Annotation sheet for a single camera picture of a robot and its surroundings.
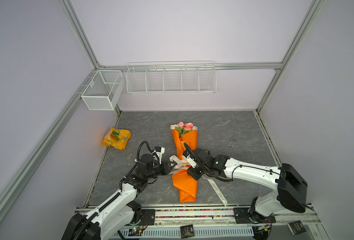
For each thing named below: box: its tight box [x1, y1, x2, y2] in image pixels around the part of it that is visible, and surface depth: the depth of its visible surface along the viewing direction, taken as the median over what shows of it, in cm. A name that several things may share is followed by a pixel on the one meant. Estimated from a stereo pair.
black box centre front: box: [180, 224, 195, 239], surface depth 70 cm
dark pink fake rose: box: [183, 122, 194, 131], surface depth 102 cm
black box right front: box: [287, 220, 307, 236], surface depth 71 cm
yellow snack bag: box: [101, 127, 131, 151], surface depth 101 cm
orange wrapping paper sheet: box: [171, 129, 198, 203], surface depth 77 cm
